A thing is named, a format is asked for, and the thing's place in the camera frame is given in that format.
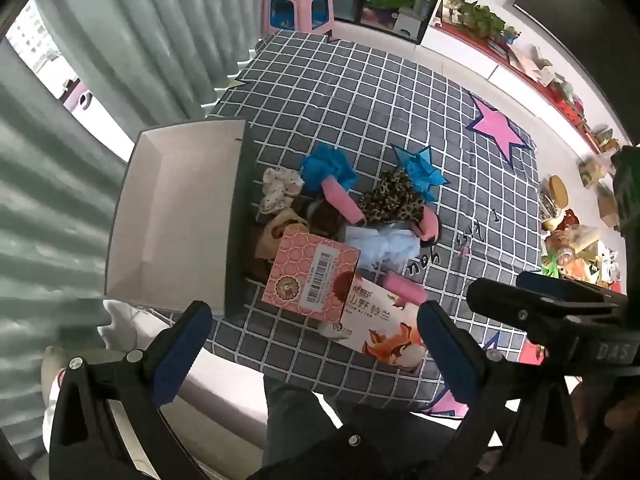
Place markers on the pink carton with barcode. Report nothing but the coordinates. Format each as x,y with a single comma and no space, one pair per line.
300,270

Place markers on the white cardboard box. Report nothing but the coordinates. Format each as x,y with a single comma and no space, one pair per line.
165,210

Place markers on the glass jar with gold lid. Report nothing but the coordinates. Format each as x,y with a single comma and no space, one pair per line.
556,192

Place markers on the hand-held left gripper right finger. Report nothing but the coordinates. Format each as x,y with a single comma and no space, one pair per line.
447,355

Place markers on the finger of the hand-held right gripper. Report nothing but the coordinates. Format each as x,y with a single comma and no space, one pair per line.
500,297
560,284

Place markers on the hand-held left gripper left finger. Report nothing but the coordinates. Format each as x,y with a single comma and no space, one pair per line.
180,350

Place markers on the leopard print cloth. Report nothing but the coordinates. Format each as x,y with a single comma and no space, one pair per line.
390,200

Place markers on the window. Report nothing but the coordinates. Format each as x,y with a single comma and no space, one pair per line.
30,30

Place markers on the pink foam hair roller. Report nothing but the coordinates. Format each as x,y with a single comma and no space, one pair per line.
342,202
405,287

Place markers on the grey checked star blanket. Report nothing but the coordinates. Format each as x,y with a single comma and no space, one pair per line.
350,110

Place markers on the person's right hand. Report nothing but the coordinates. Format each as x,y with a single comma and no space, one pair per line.
605,420

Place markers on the white polka dot scrunchie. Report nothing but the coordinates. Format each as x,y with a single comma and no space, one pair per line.
277,187

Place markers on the blue fluffy scrunchie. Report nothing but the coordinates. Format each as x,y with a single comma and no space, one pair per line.
422,177
325,165

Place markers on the potted green plants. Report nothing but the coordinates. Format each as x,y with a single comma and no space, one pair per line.
475,17

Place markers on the person's dark jeans leg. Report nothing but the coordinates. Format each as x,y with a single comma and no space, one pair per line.
295,420

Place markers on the pink plastic stool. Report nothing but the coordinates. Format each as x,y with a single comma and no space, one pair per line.
297,10

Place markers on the light blue fluffy cloth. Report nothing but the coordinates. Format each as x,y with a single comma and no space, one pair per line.
390,247

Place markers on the grey-green curtain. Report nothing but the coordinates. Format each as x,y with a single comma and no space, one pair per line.
150,60

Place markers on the dark striped knit sock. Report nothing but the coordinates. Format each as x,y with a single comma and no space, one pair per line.
315,212

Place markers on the pink and black scrunchie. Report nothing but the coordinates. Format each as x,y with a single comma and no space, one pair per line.
429,225

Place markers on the white low cabinet red top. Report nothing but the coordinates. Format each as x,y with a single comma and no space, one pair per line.
547,94

